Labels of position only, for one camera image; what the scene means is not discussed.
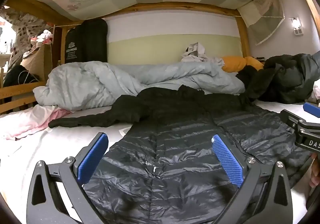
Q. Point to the beige bag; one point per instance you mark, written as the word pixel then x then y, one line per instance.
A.
pixel 32 61

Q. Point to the white wall socket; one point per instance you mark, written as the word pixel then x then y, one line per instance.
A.
pixel 298 31

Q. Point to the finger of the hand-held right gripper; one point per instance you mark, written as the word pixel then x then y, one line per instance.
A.
pixel 290 118
pixel 312 109

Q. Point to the wall lamp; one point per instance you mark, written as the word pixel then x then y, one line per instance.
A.
pixel 295 23

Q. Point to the hanging checkered curtain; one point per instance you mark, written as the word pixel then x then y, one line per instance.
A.
pixel 265 14

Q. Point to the black printed bag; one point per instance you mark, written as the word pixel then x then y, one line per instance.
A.
pixel 85 44

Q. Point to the light blue duvet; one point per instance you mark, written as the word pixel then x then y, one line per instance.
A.
pixel 100 81

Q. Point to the white bed sheet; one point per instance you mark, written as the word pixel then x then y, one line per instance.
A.
pixel 62 144

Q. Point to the pink cloth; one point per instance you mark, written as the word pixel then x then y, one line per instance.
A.
pixel 32 121

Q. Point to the white red plush toy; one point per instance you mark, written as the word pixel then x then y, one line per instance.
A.
pixel 43 35

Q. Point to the dark green puffer coat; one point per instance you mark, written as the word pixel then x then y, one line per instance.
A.
pixel 287 76

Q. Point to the person's right hand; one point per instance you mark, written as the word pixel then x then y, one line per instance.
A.
pixel 315 171

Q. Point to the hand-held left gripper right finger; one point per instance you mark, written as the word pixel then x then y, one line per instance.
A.
pixel 227 161

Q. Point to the white floral quilt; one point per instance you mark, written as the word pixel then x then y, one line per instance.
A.
pixel 317 91

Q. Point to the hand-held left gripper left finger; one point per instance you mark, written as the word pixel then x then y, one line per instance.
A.
pixel 92 156

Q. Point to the orange pillow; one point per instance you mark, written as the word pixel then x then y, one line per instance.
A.
pixel 232 63

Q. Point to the patterned grey white cloth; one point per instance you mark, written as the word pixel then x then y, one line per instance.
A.
pixel 22 29

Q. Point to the grey white crumpled garment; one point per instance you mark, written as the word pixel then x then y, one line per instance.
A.
pixel 195 50

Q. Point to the black down jacket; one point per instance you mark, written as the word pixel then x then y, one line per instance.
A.
pixel 175 139

